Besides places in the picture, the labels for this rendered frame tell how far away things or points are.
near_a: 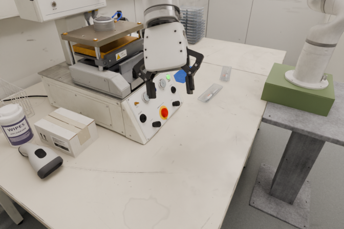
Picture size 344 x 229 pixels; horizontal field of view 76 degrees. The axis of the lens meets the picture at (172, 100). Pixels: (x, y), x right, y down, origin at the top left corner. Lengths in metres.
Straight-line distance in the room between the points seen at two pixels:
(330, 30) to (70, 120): 1.08
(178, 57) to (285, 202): 1.41
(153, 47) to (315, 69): 0.84
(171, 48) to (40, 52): 1.06
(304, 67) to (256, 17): 2.15
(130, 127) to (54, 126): 0.27
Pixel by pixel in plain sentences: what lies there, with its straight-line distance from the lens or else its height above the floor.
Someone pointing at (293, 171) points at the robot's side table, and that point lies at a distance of 1.52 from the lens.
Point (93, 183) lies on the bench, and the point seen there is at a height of 0.75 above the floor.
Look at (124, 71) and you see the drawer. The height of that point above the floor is 0.98.
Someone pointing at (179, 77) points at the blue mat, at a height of 0.75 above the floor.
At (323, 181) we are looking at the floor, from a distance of 1.99.
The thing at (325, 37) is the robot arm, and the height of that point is 1.07.
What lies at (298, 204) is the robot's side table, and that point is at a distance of 1.76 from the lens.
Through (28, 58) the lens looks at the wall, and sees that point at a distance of 1.42.
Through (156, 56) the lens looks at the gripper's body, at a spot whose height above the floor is 1.16.
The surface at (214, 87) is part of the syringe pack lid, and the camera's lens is 1.17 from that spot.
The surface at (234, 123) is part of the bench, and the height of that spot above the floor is 0.75.
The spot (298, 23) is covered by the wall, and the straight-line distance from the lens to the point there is 3.22.
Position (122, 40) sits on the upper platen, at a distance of 0.95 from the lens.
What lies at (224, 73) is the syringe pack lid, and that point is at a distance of 1.33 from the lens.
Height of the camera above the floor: 1.35
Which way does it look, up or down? 33 degrees down
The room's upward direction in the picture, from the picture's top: straight up
